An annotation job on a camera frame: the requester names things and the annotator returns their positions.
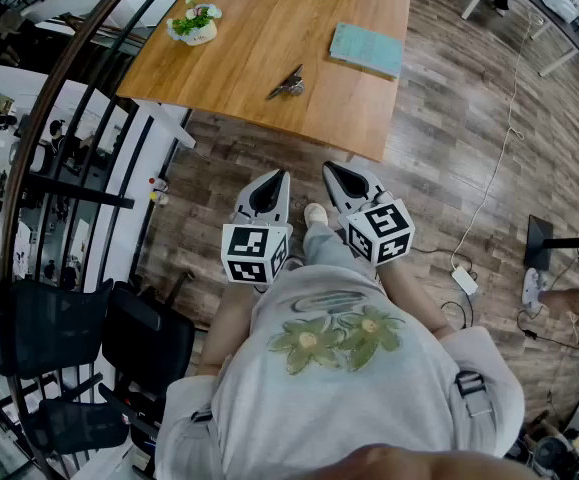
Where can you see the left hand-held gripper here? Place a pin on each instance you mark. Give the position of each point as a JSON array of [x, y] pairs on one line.
[[249, 248]]

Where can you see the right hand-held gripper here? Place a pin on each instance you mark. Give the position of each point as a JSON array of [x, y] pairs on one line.
[[381, 233]]

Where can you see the small grey metal tool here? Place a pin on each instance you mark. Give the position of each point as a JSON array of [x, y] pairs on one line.
[[291, 87]]

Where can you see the person's left forearm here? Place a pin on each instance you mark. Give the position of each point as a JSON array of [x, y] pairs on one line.
[[229, 318]]

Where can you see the person's right forearm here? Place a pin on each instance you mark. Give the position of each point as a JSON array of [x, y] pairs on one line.
[[414, 298]]

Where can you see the person's white shoe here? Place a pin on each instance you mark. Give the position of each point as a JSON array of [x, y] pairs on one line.
[[315, 214], [533, 288]]

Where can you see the person's grey trousers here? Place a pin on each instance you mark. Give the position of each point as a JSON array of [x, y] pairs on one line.
[[329, 250]]

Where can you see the small red yellow toy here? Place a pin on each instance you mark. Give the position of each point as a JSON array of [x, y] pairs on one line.
[[159, 190]]

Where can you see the teal book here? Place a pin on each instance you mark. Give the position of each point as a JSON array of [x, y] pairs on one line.
[[366, 49]]

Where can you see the white power adapter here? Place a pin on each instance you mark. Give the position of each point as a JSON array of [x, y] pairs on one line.
[[465, 280]]

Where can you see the black mesh office chair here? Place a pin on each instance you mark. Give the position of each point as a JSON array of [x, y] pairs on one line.
[[144, 343], [49, 323], [79, 425]]

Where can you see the white pot with flowers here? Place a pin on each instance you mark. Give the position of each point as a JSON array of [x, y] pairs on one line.
[[196, 27]]

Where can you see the black table base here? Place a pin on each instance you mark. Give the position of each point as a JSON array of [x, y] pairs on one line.
[[539, 240]]

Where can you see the person's white flower-print shirt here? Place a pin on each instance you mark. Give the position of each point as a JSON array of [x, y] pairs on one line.
[[329, 408]]

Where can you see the white desk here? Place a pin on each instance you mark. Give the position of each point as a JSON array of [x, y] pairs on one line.
[[559, 63]]

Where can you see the dark railing with brown handrail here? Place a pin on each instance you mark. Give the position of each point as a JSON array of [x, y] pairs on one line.
[[15, 203]]

